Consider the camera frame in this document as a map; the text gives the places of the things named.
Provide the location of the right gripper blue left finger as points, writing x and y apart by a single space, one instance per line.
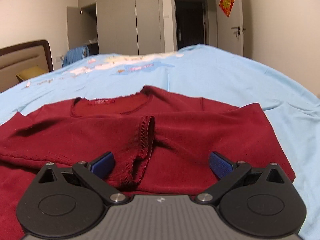
92 175

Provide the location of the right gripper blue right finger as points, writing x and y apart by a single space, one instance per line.
229 173

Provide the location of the dark red long-sleeve shirt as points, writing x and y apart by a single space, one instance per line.
161 143

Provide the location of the white bedroom door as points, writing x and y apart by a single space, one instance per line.
226 40

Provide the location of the light blue cartoon duvet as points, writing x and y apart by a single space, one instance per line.
198 71

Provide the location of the olive yellow pillow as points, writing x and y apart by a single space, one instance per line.
30 73

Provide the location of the blue garment on chair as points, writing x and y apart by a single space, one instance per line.
74 55

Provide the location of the brown padded headboard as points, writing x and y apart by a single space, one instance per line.
23 56

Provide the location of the open wardrobe door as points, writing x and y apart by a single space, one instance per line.
74 27

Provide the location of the grey built-in wardrobe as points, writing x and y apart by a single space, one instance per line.
129 27

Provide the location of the red fu character decoration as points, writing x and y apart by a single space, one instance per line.
226 6

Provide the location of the black door handle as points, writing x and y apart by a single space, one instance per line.
238 30

